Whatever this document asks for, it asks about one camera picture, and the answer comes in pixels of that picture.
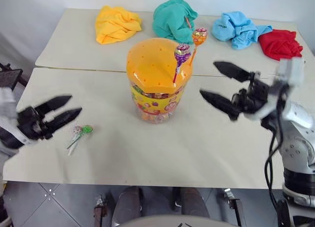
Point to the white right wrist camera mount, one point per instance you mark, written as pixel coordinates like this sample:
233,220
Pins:
291,70

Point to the black metal frame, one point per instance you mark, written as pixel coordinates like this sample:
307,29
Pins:
9,76

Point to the metal table leg bracket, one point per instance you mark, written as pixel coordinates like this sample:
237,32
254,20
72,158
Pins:
101,209
233,204

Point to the teal crumpled cloth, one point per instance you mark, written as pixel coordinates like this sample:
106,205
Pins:
169,20

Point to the pink wrapped lollipop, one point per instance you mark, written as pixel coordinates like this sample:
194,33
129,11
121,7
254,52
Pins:
77,130

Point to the red crumpled cloth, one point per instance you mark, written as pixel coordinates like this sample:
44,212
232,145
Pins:
280,44

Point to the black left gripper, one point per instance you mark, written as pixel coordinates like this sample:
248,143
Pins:
29,124

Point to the clear plastic lollipop jar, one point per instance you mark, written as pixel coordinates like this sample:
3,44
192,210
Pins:
157,106

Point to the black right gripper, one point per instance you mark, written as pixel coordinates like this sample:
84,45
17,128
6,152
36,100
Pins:
254,95

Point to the dark rounded shape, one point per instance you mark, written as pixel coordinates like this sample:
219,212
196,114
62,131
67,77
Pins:
128,204
194,202

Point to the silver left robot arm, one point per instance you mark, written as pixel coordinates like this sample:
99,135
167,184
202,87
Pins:
9,140

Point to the orange wrapped lollipop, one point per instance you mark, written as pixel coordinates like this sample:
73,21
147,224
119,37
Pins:
199,36

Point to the yellow crumpled cloth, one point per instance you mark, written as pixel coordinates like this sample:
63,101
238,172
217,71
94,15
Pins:
115,25

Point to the green wrapped lollipop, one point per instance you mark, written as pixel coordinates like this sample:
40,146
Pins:
87,129

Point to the orange perforated jar lid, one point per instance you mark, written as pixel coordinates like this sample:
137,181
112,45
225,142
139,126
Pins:
152,64

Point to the purple wrapped lollipop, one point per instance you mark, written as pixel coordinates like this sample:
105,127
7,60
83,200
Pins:
182,52

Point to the light blue crumpled cloth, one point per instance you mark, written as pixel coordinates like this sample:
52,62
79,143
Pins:
236,30

